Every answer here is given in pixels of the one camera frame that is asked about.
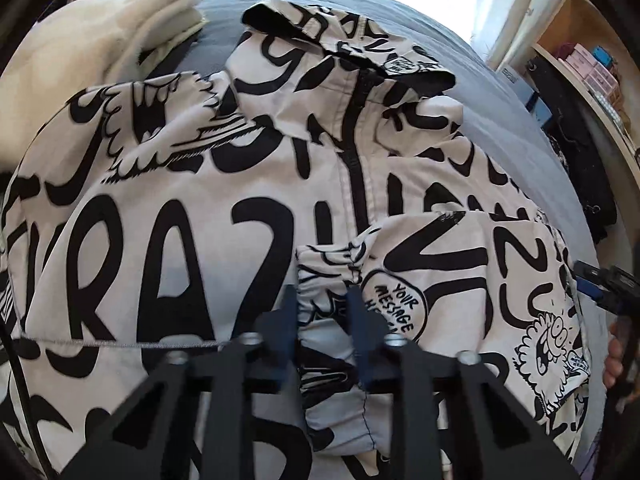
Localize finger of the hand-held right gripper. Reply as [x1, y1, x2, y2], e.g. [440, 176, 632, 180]
[572, 260, 638, 317]

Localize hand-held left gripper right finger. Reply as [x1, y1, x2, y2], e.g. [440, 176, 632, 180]
[347, 286, 581, 480]

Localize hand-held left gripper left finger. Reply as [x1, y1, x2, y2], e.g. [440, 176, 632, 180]
[60, 284, 302, 480]

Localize black white printed jacket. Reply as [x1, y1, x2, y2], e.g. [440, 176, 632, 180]
[0, 0, 593, 480]

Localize person's right hand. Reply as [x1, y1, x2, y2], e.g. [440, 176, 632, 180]
[604, 325, 626, 392]

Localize black bag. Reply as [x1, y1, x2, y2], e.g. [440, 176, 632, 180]
[527, 57, 618, 243]

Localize grey bed blanket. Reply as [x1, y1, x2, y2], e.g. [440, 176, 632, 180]
[107, 0, 618, 480]

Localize pink storage drawers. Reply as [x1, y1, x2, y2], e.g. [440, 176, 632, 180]
[565, 42, 623, 108]

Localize white cardboard box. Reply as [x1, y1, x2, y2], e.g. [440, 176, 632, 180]
[500, 66, 553, 126]

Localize wooden shelf unit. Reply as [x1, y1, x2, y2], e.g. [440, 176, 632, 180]
[520, 0, 640, 161]

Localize white sheer leaf-print curtain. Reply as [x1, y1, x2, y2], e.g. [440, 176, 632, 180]
[360, 0, 546, 70]

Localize cream folded garment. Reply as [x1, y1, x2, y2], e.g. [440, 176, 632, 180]
[0, 0, 207, 171]

